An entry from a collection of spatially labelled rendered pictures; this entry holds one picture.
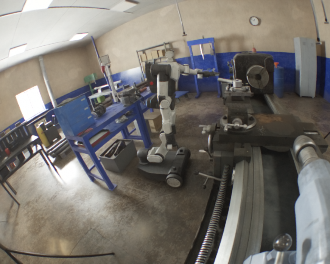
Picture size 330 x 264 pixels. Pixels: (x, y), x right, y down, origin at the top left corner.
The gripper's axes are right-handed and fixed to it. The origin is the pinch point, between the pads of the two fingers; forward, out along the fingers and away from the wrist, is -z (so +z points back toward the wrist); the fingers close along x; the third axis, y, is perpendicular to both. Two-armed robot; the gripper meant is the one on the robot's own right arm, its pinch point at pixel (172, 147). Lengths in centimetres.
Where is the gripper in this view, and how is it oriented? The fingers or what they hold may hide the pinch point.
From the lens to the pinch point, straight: 150.7
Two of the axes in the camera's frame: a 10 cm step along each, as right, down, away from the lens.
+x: 9.6, -0.7, -2.6
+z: -1.9, -8.5, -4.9
